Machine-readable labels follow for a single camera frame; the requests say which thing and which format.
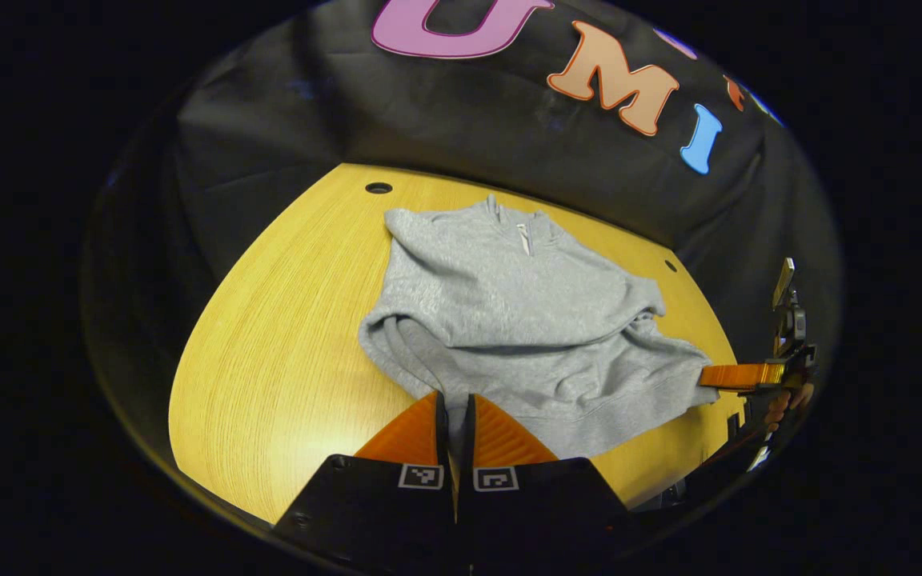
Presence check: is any black backdrop cloth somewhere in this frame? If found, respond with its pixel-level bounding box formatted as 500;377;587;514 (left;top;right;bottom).
85;0;842;449

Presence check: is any grey zip sweatshirt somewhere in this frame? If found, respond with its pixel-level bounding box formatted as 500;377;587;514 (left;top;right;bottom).
359;194;722;461

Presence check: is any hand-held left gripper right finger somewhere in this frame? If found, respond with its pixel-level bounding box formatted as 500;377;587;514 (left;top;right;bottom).
457;394;638;570

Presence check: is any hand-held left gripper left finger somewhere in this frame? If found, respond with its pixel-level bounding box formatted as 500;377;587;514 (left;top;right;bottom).
273;390;459;570

